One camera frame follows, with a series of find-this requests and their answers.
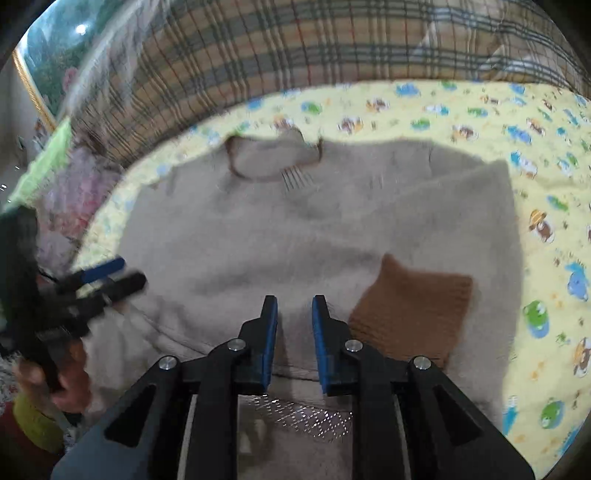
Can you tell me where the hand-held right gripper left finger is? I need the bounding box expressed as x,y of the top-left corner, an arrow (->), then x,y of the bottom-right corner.
51,295 -> 279,480

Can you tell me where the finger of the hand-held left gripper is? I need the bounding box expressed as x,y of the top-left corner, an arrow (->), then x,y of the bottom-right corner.
60,272 -> 147,320
58,257 -> 126,296

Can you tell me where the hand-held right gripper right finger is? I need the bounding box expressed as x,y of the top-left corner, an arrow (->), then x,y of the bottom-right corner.
311,295 -> 536,480

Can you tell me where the beige knit sweater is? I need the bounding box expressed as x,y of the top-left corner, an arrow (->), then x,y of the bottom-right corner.
85,127 -> 525,480

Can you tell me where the person's left hand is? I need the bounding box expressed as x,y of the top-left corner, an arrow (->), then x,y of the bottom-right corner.
16,339 -> 92,414

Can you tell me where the pink floral ruffled cloth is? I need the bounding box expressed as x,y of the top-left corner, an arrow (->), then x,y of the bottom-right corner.
34,129 -> 124,274

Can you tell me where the green blanket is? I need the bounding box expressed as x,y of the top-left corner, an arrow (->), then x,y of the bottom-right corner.
0,115 -> 73,214

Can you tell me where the gold framed landscape painting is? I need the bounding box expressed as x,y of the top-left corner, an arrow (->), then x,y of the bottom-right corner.
13,0 -> 122,131

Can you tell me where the yellow bear print bed sheet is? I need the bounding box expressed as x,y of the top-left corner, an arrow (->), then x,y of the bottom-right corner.
88,80 -> 591,462

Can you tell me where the plaid pillow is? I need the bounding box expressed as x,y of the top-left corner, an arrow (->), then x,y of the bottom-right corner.
69,0 -> 580,168

